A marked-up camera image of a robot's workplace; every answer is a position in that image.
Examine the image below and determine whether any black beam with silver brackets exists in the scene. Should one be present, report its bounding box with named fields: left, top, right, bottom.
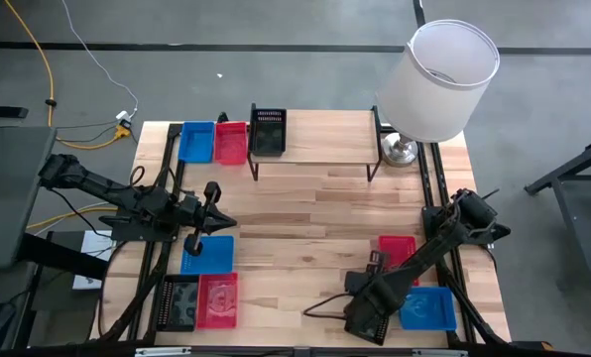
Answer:
left=0, top=340, right=591, bottom=357

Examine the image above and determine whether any white paper sheet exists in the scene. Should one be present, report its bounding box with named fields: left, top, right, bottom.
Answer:
left=71, top=229, right=116, bottom=292

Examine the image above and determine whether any yellow extension cord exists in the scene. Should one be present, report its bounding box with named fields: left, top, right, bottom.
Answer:
left=2, top=0, right=133, bottom=151

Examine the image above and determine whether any dark grey metal table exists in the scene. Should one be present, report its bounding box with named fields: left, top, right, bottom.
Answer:
left=523, top=133, right=591, bottom=289

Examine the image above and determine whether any red plastic basket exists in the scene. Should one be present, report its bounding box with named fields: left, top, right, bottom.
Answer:
left=213, top=121, right=249, bottom=166
left=378, top=235, right=418, bottom=288
left=195, top=272, right=240, bottom=330

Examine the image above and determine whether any black plastic basket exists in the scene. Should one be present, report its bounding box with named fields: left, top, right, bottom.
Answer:
left=249, top=103, right=288, bottom=158
left=156, top=274, right=201, bottom=332
left=343, top=297, right=391, bottom=347

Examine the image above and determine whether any black diagonal desk bar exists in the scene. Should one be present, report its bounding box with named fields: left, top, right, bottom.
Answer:
left=17, top=232, right=111, bottom=283

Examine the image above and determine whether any white power adapter with cable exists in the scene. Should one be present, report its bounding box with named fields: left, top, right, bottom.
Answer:
left=59, top=0, right=139, bottom=128

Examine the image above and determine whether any black table frame rail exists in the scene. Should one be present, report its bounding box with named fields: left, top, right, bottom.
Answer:
left=91, top=122, right=187, bottom=346
left=416, top=126, right=513, bottom=348

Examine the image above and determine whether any silver lamp with white shade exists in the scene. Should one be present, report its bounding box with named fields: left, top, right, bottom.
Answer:
left=374, top=18, right=501, bottom=168

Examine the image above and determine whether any blue plastic basket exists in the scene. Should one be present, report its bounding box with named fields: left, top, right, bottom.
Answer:
left=398, top=286, right=458, bottom=332
left=177, top=121, right=216, bottom=164
left=179, top=235, right=236, bottom=277

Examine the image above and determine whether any wooden shelf with black legs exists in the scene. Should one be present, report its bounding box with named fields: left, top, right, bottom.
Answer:
left=247, top=102, right=384, bottom=183

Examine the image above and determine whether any grey desk top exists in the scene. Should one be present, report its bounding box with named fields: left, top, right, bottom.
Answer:
left=0, top=124, right=59, bottom=272

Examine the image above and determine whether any yellow cable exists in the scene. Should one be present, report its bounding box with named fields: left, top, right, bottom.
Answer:
left=25, top=205, right=119, bottom=232

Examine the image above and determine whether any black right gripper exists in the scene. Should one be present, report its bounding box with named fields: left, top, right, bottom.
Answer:
left=343, top=250, right=406, bottom=328

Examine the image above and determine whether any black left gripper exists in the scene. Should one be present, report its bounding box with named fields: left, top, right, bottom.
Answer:
left=178, top=181, right=238, bottom=257

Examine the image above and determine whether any black flat bar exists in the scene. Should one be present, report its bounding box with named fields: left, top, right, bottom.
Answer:
left=0, top=104, right=29, bottom=119

